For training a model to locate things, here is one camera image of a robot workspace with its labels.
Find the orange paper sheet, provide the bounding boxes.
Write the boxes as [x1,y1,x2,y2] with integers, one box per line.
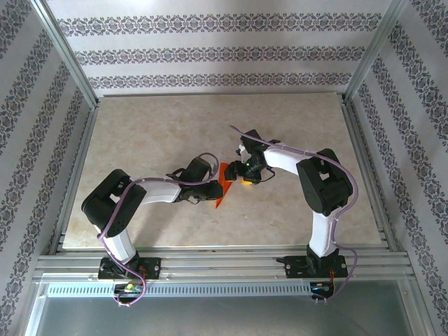
[213,161,236,211]

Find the grey metal sheet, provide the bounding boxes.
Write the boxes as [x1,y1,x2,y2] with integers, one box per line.
[22,279,430,336]

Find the wide aluminium mounting rail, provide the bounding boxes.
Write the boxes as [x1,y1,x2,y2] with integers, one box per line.
[33,244,417,283]

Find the short aluminium cross rail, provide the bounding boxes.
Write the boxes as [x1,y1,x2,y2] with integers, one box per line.
[94,91,347,99]

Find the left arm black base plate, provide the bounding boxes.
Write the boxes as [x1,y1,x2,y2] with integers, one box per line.
[97,257,162,281]

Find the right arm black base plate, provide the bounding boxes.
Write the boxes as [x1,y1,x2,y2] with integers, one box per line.
[283,255,348,280]

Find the slotted grey cable duct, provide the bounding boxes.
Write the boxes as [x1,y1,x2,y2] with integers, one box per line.
[45,281,337,298]

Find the aluminium side rail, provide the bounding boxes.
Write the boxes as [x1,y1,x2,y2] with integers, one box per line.
[48,101,101,256]
[341,101,400,253]

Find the aluminium frame post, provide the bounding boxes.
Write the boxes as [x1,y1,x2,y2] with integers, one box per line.
[30,0,99,109]
[344,0,410,106]

